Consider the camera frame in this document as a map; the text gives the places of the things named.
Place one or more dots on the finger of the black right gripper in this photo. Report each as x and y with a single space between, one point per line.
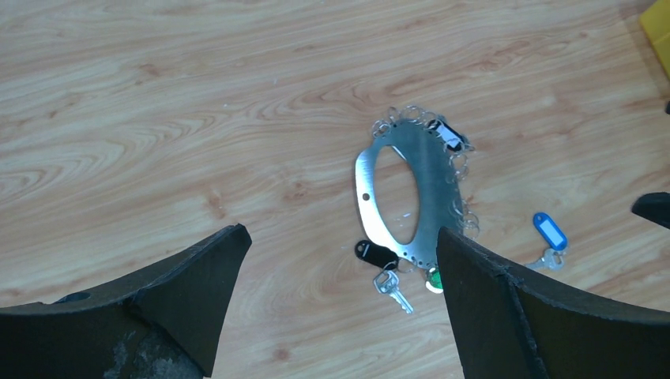
653 207

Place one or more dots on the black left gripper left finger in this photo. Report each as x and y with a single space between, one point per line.
161 321

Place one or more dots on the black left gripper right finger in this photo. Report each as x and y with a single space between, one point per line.
512 322

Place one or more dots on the silver key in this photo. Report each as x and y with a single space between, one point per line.
551 259
387 283

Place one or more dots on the black white key tag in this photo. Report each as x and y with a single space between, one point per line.
453 140

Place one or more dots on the yellow plastic bin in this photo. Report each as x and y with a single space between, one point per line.
655 24

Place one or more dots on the silver key on blue tag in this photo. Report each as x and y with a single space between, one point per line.
551 259

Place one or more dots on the blue key tag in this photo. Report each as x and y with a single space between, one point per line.
550 231

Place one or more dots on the green key tag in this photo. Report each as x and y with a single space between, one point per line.
433 281

